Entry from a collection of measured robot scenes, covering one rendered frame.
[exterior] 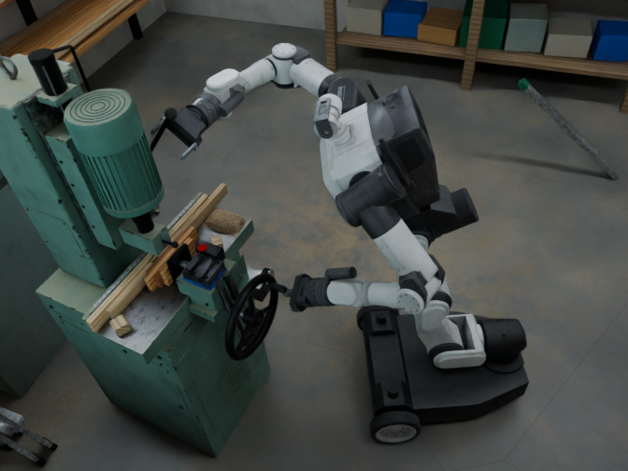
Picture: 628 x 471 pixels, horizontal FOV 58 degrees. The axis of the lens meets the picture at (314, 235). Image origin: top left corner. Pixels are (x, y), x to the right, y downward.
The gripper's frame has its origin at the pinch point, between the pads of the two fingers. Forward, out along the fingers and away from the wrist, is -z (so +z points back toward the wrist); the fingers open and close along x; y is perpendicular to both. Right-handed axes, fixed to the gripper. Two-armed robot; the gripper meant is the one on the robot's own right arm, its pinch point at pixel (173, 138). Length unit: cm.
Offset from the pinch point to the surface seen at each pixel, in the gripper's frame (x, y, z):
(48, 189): -17.1, 23.7, -25.1
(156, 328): 32, 30, -35
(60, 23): -136, 194, 144
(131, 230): 6.9, 27.6, -16.7
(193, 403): 61, 64, -35
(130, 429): 56, 125, -42
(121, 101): -13.4, -11.7, -9.9
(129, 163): -2.5, -3.4, -17.1
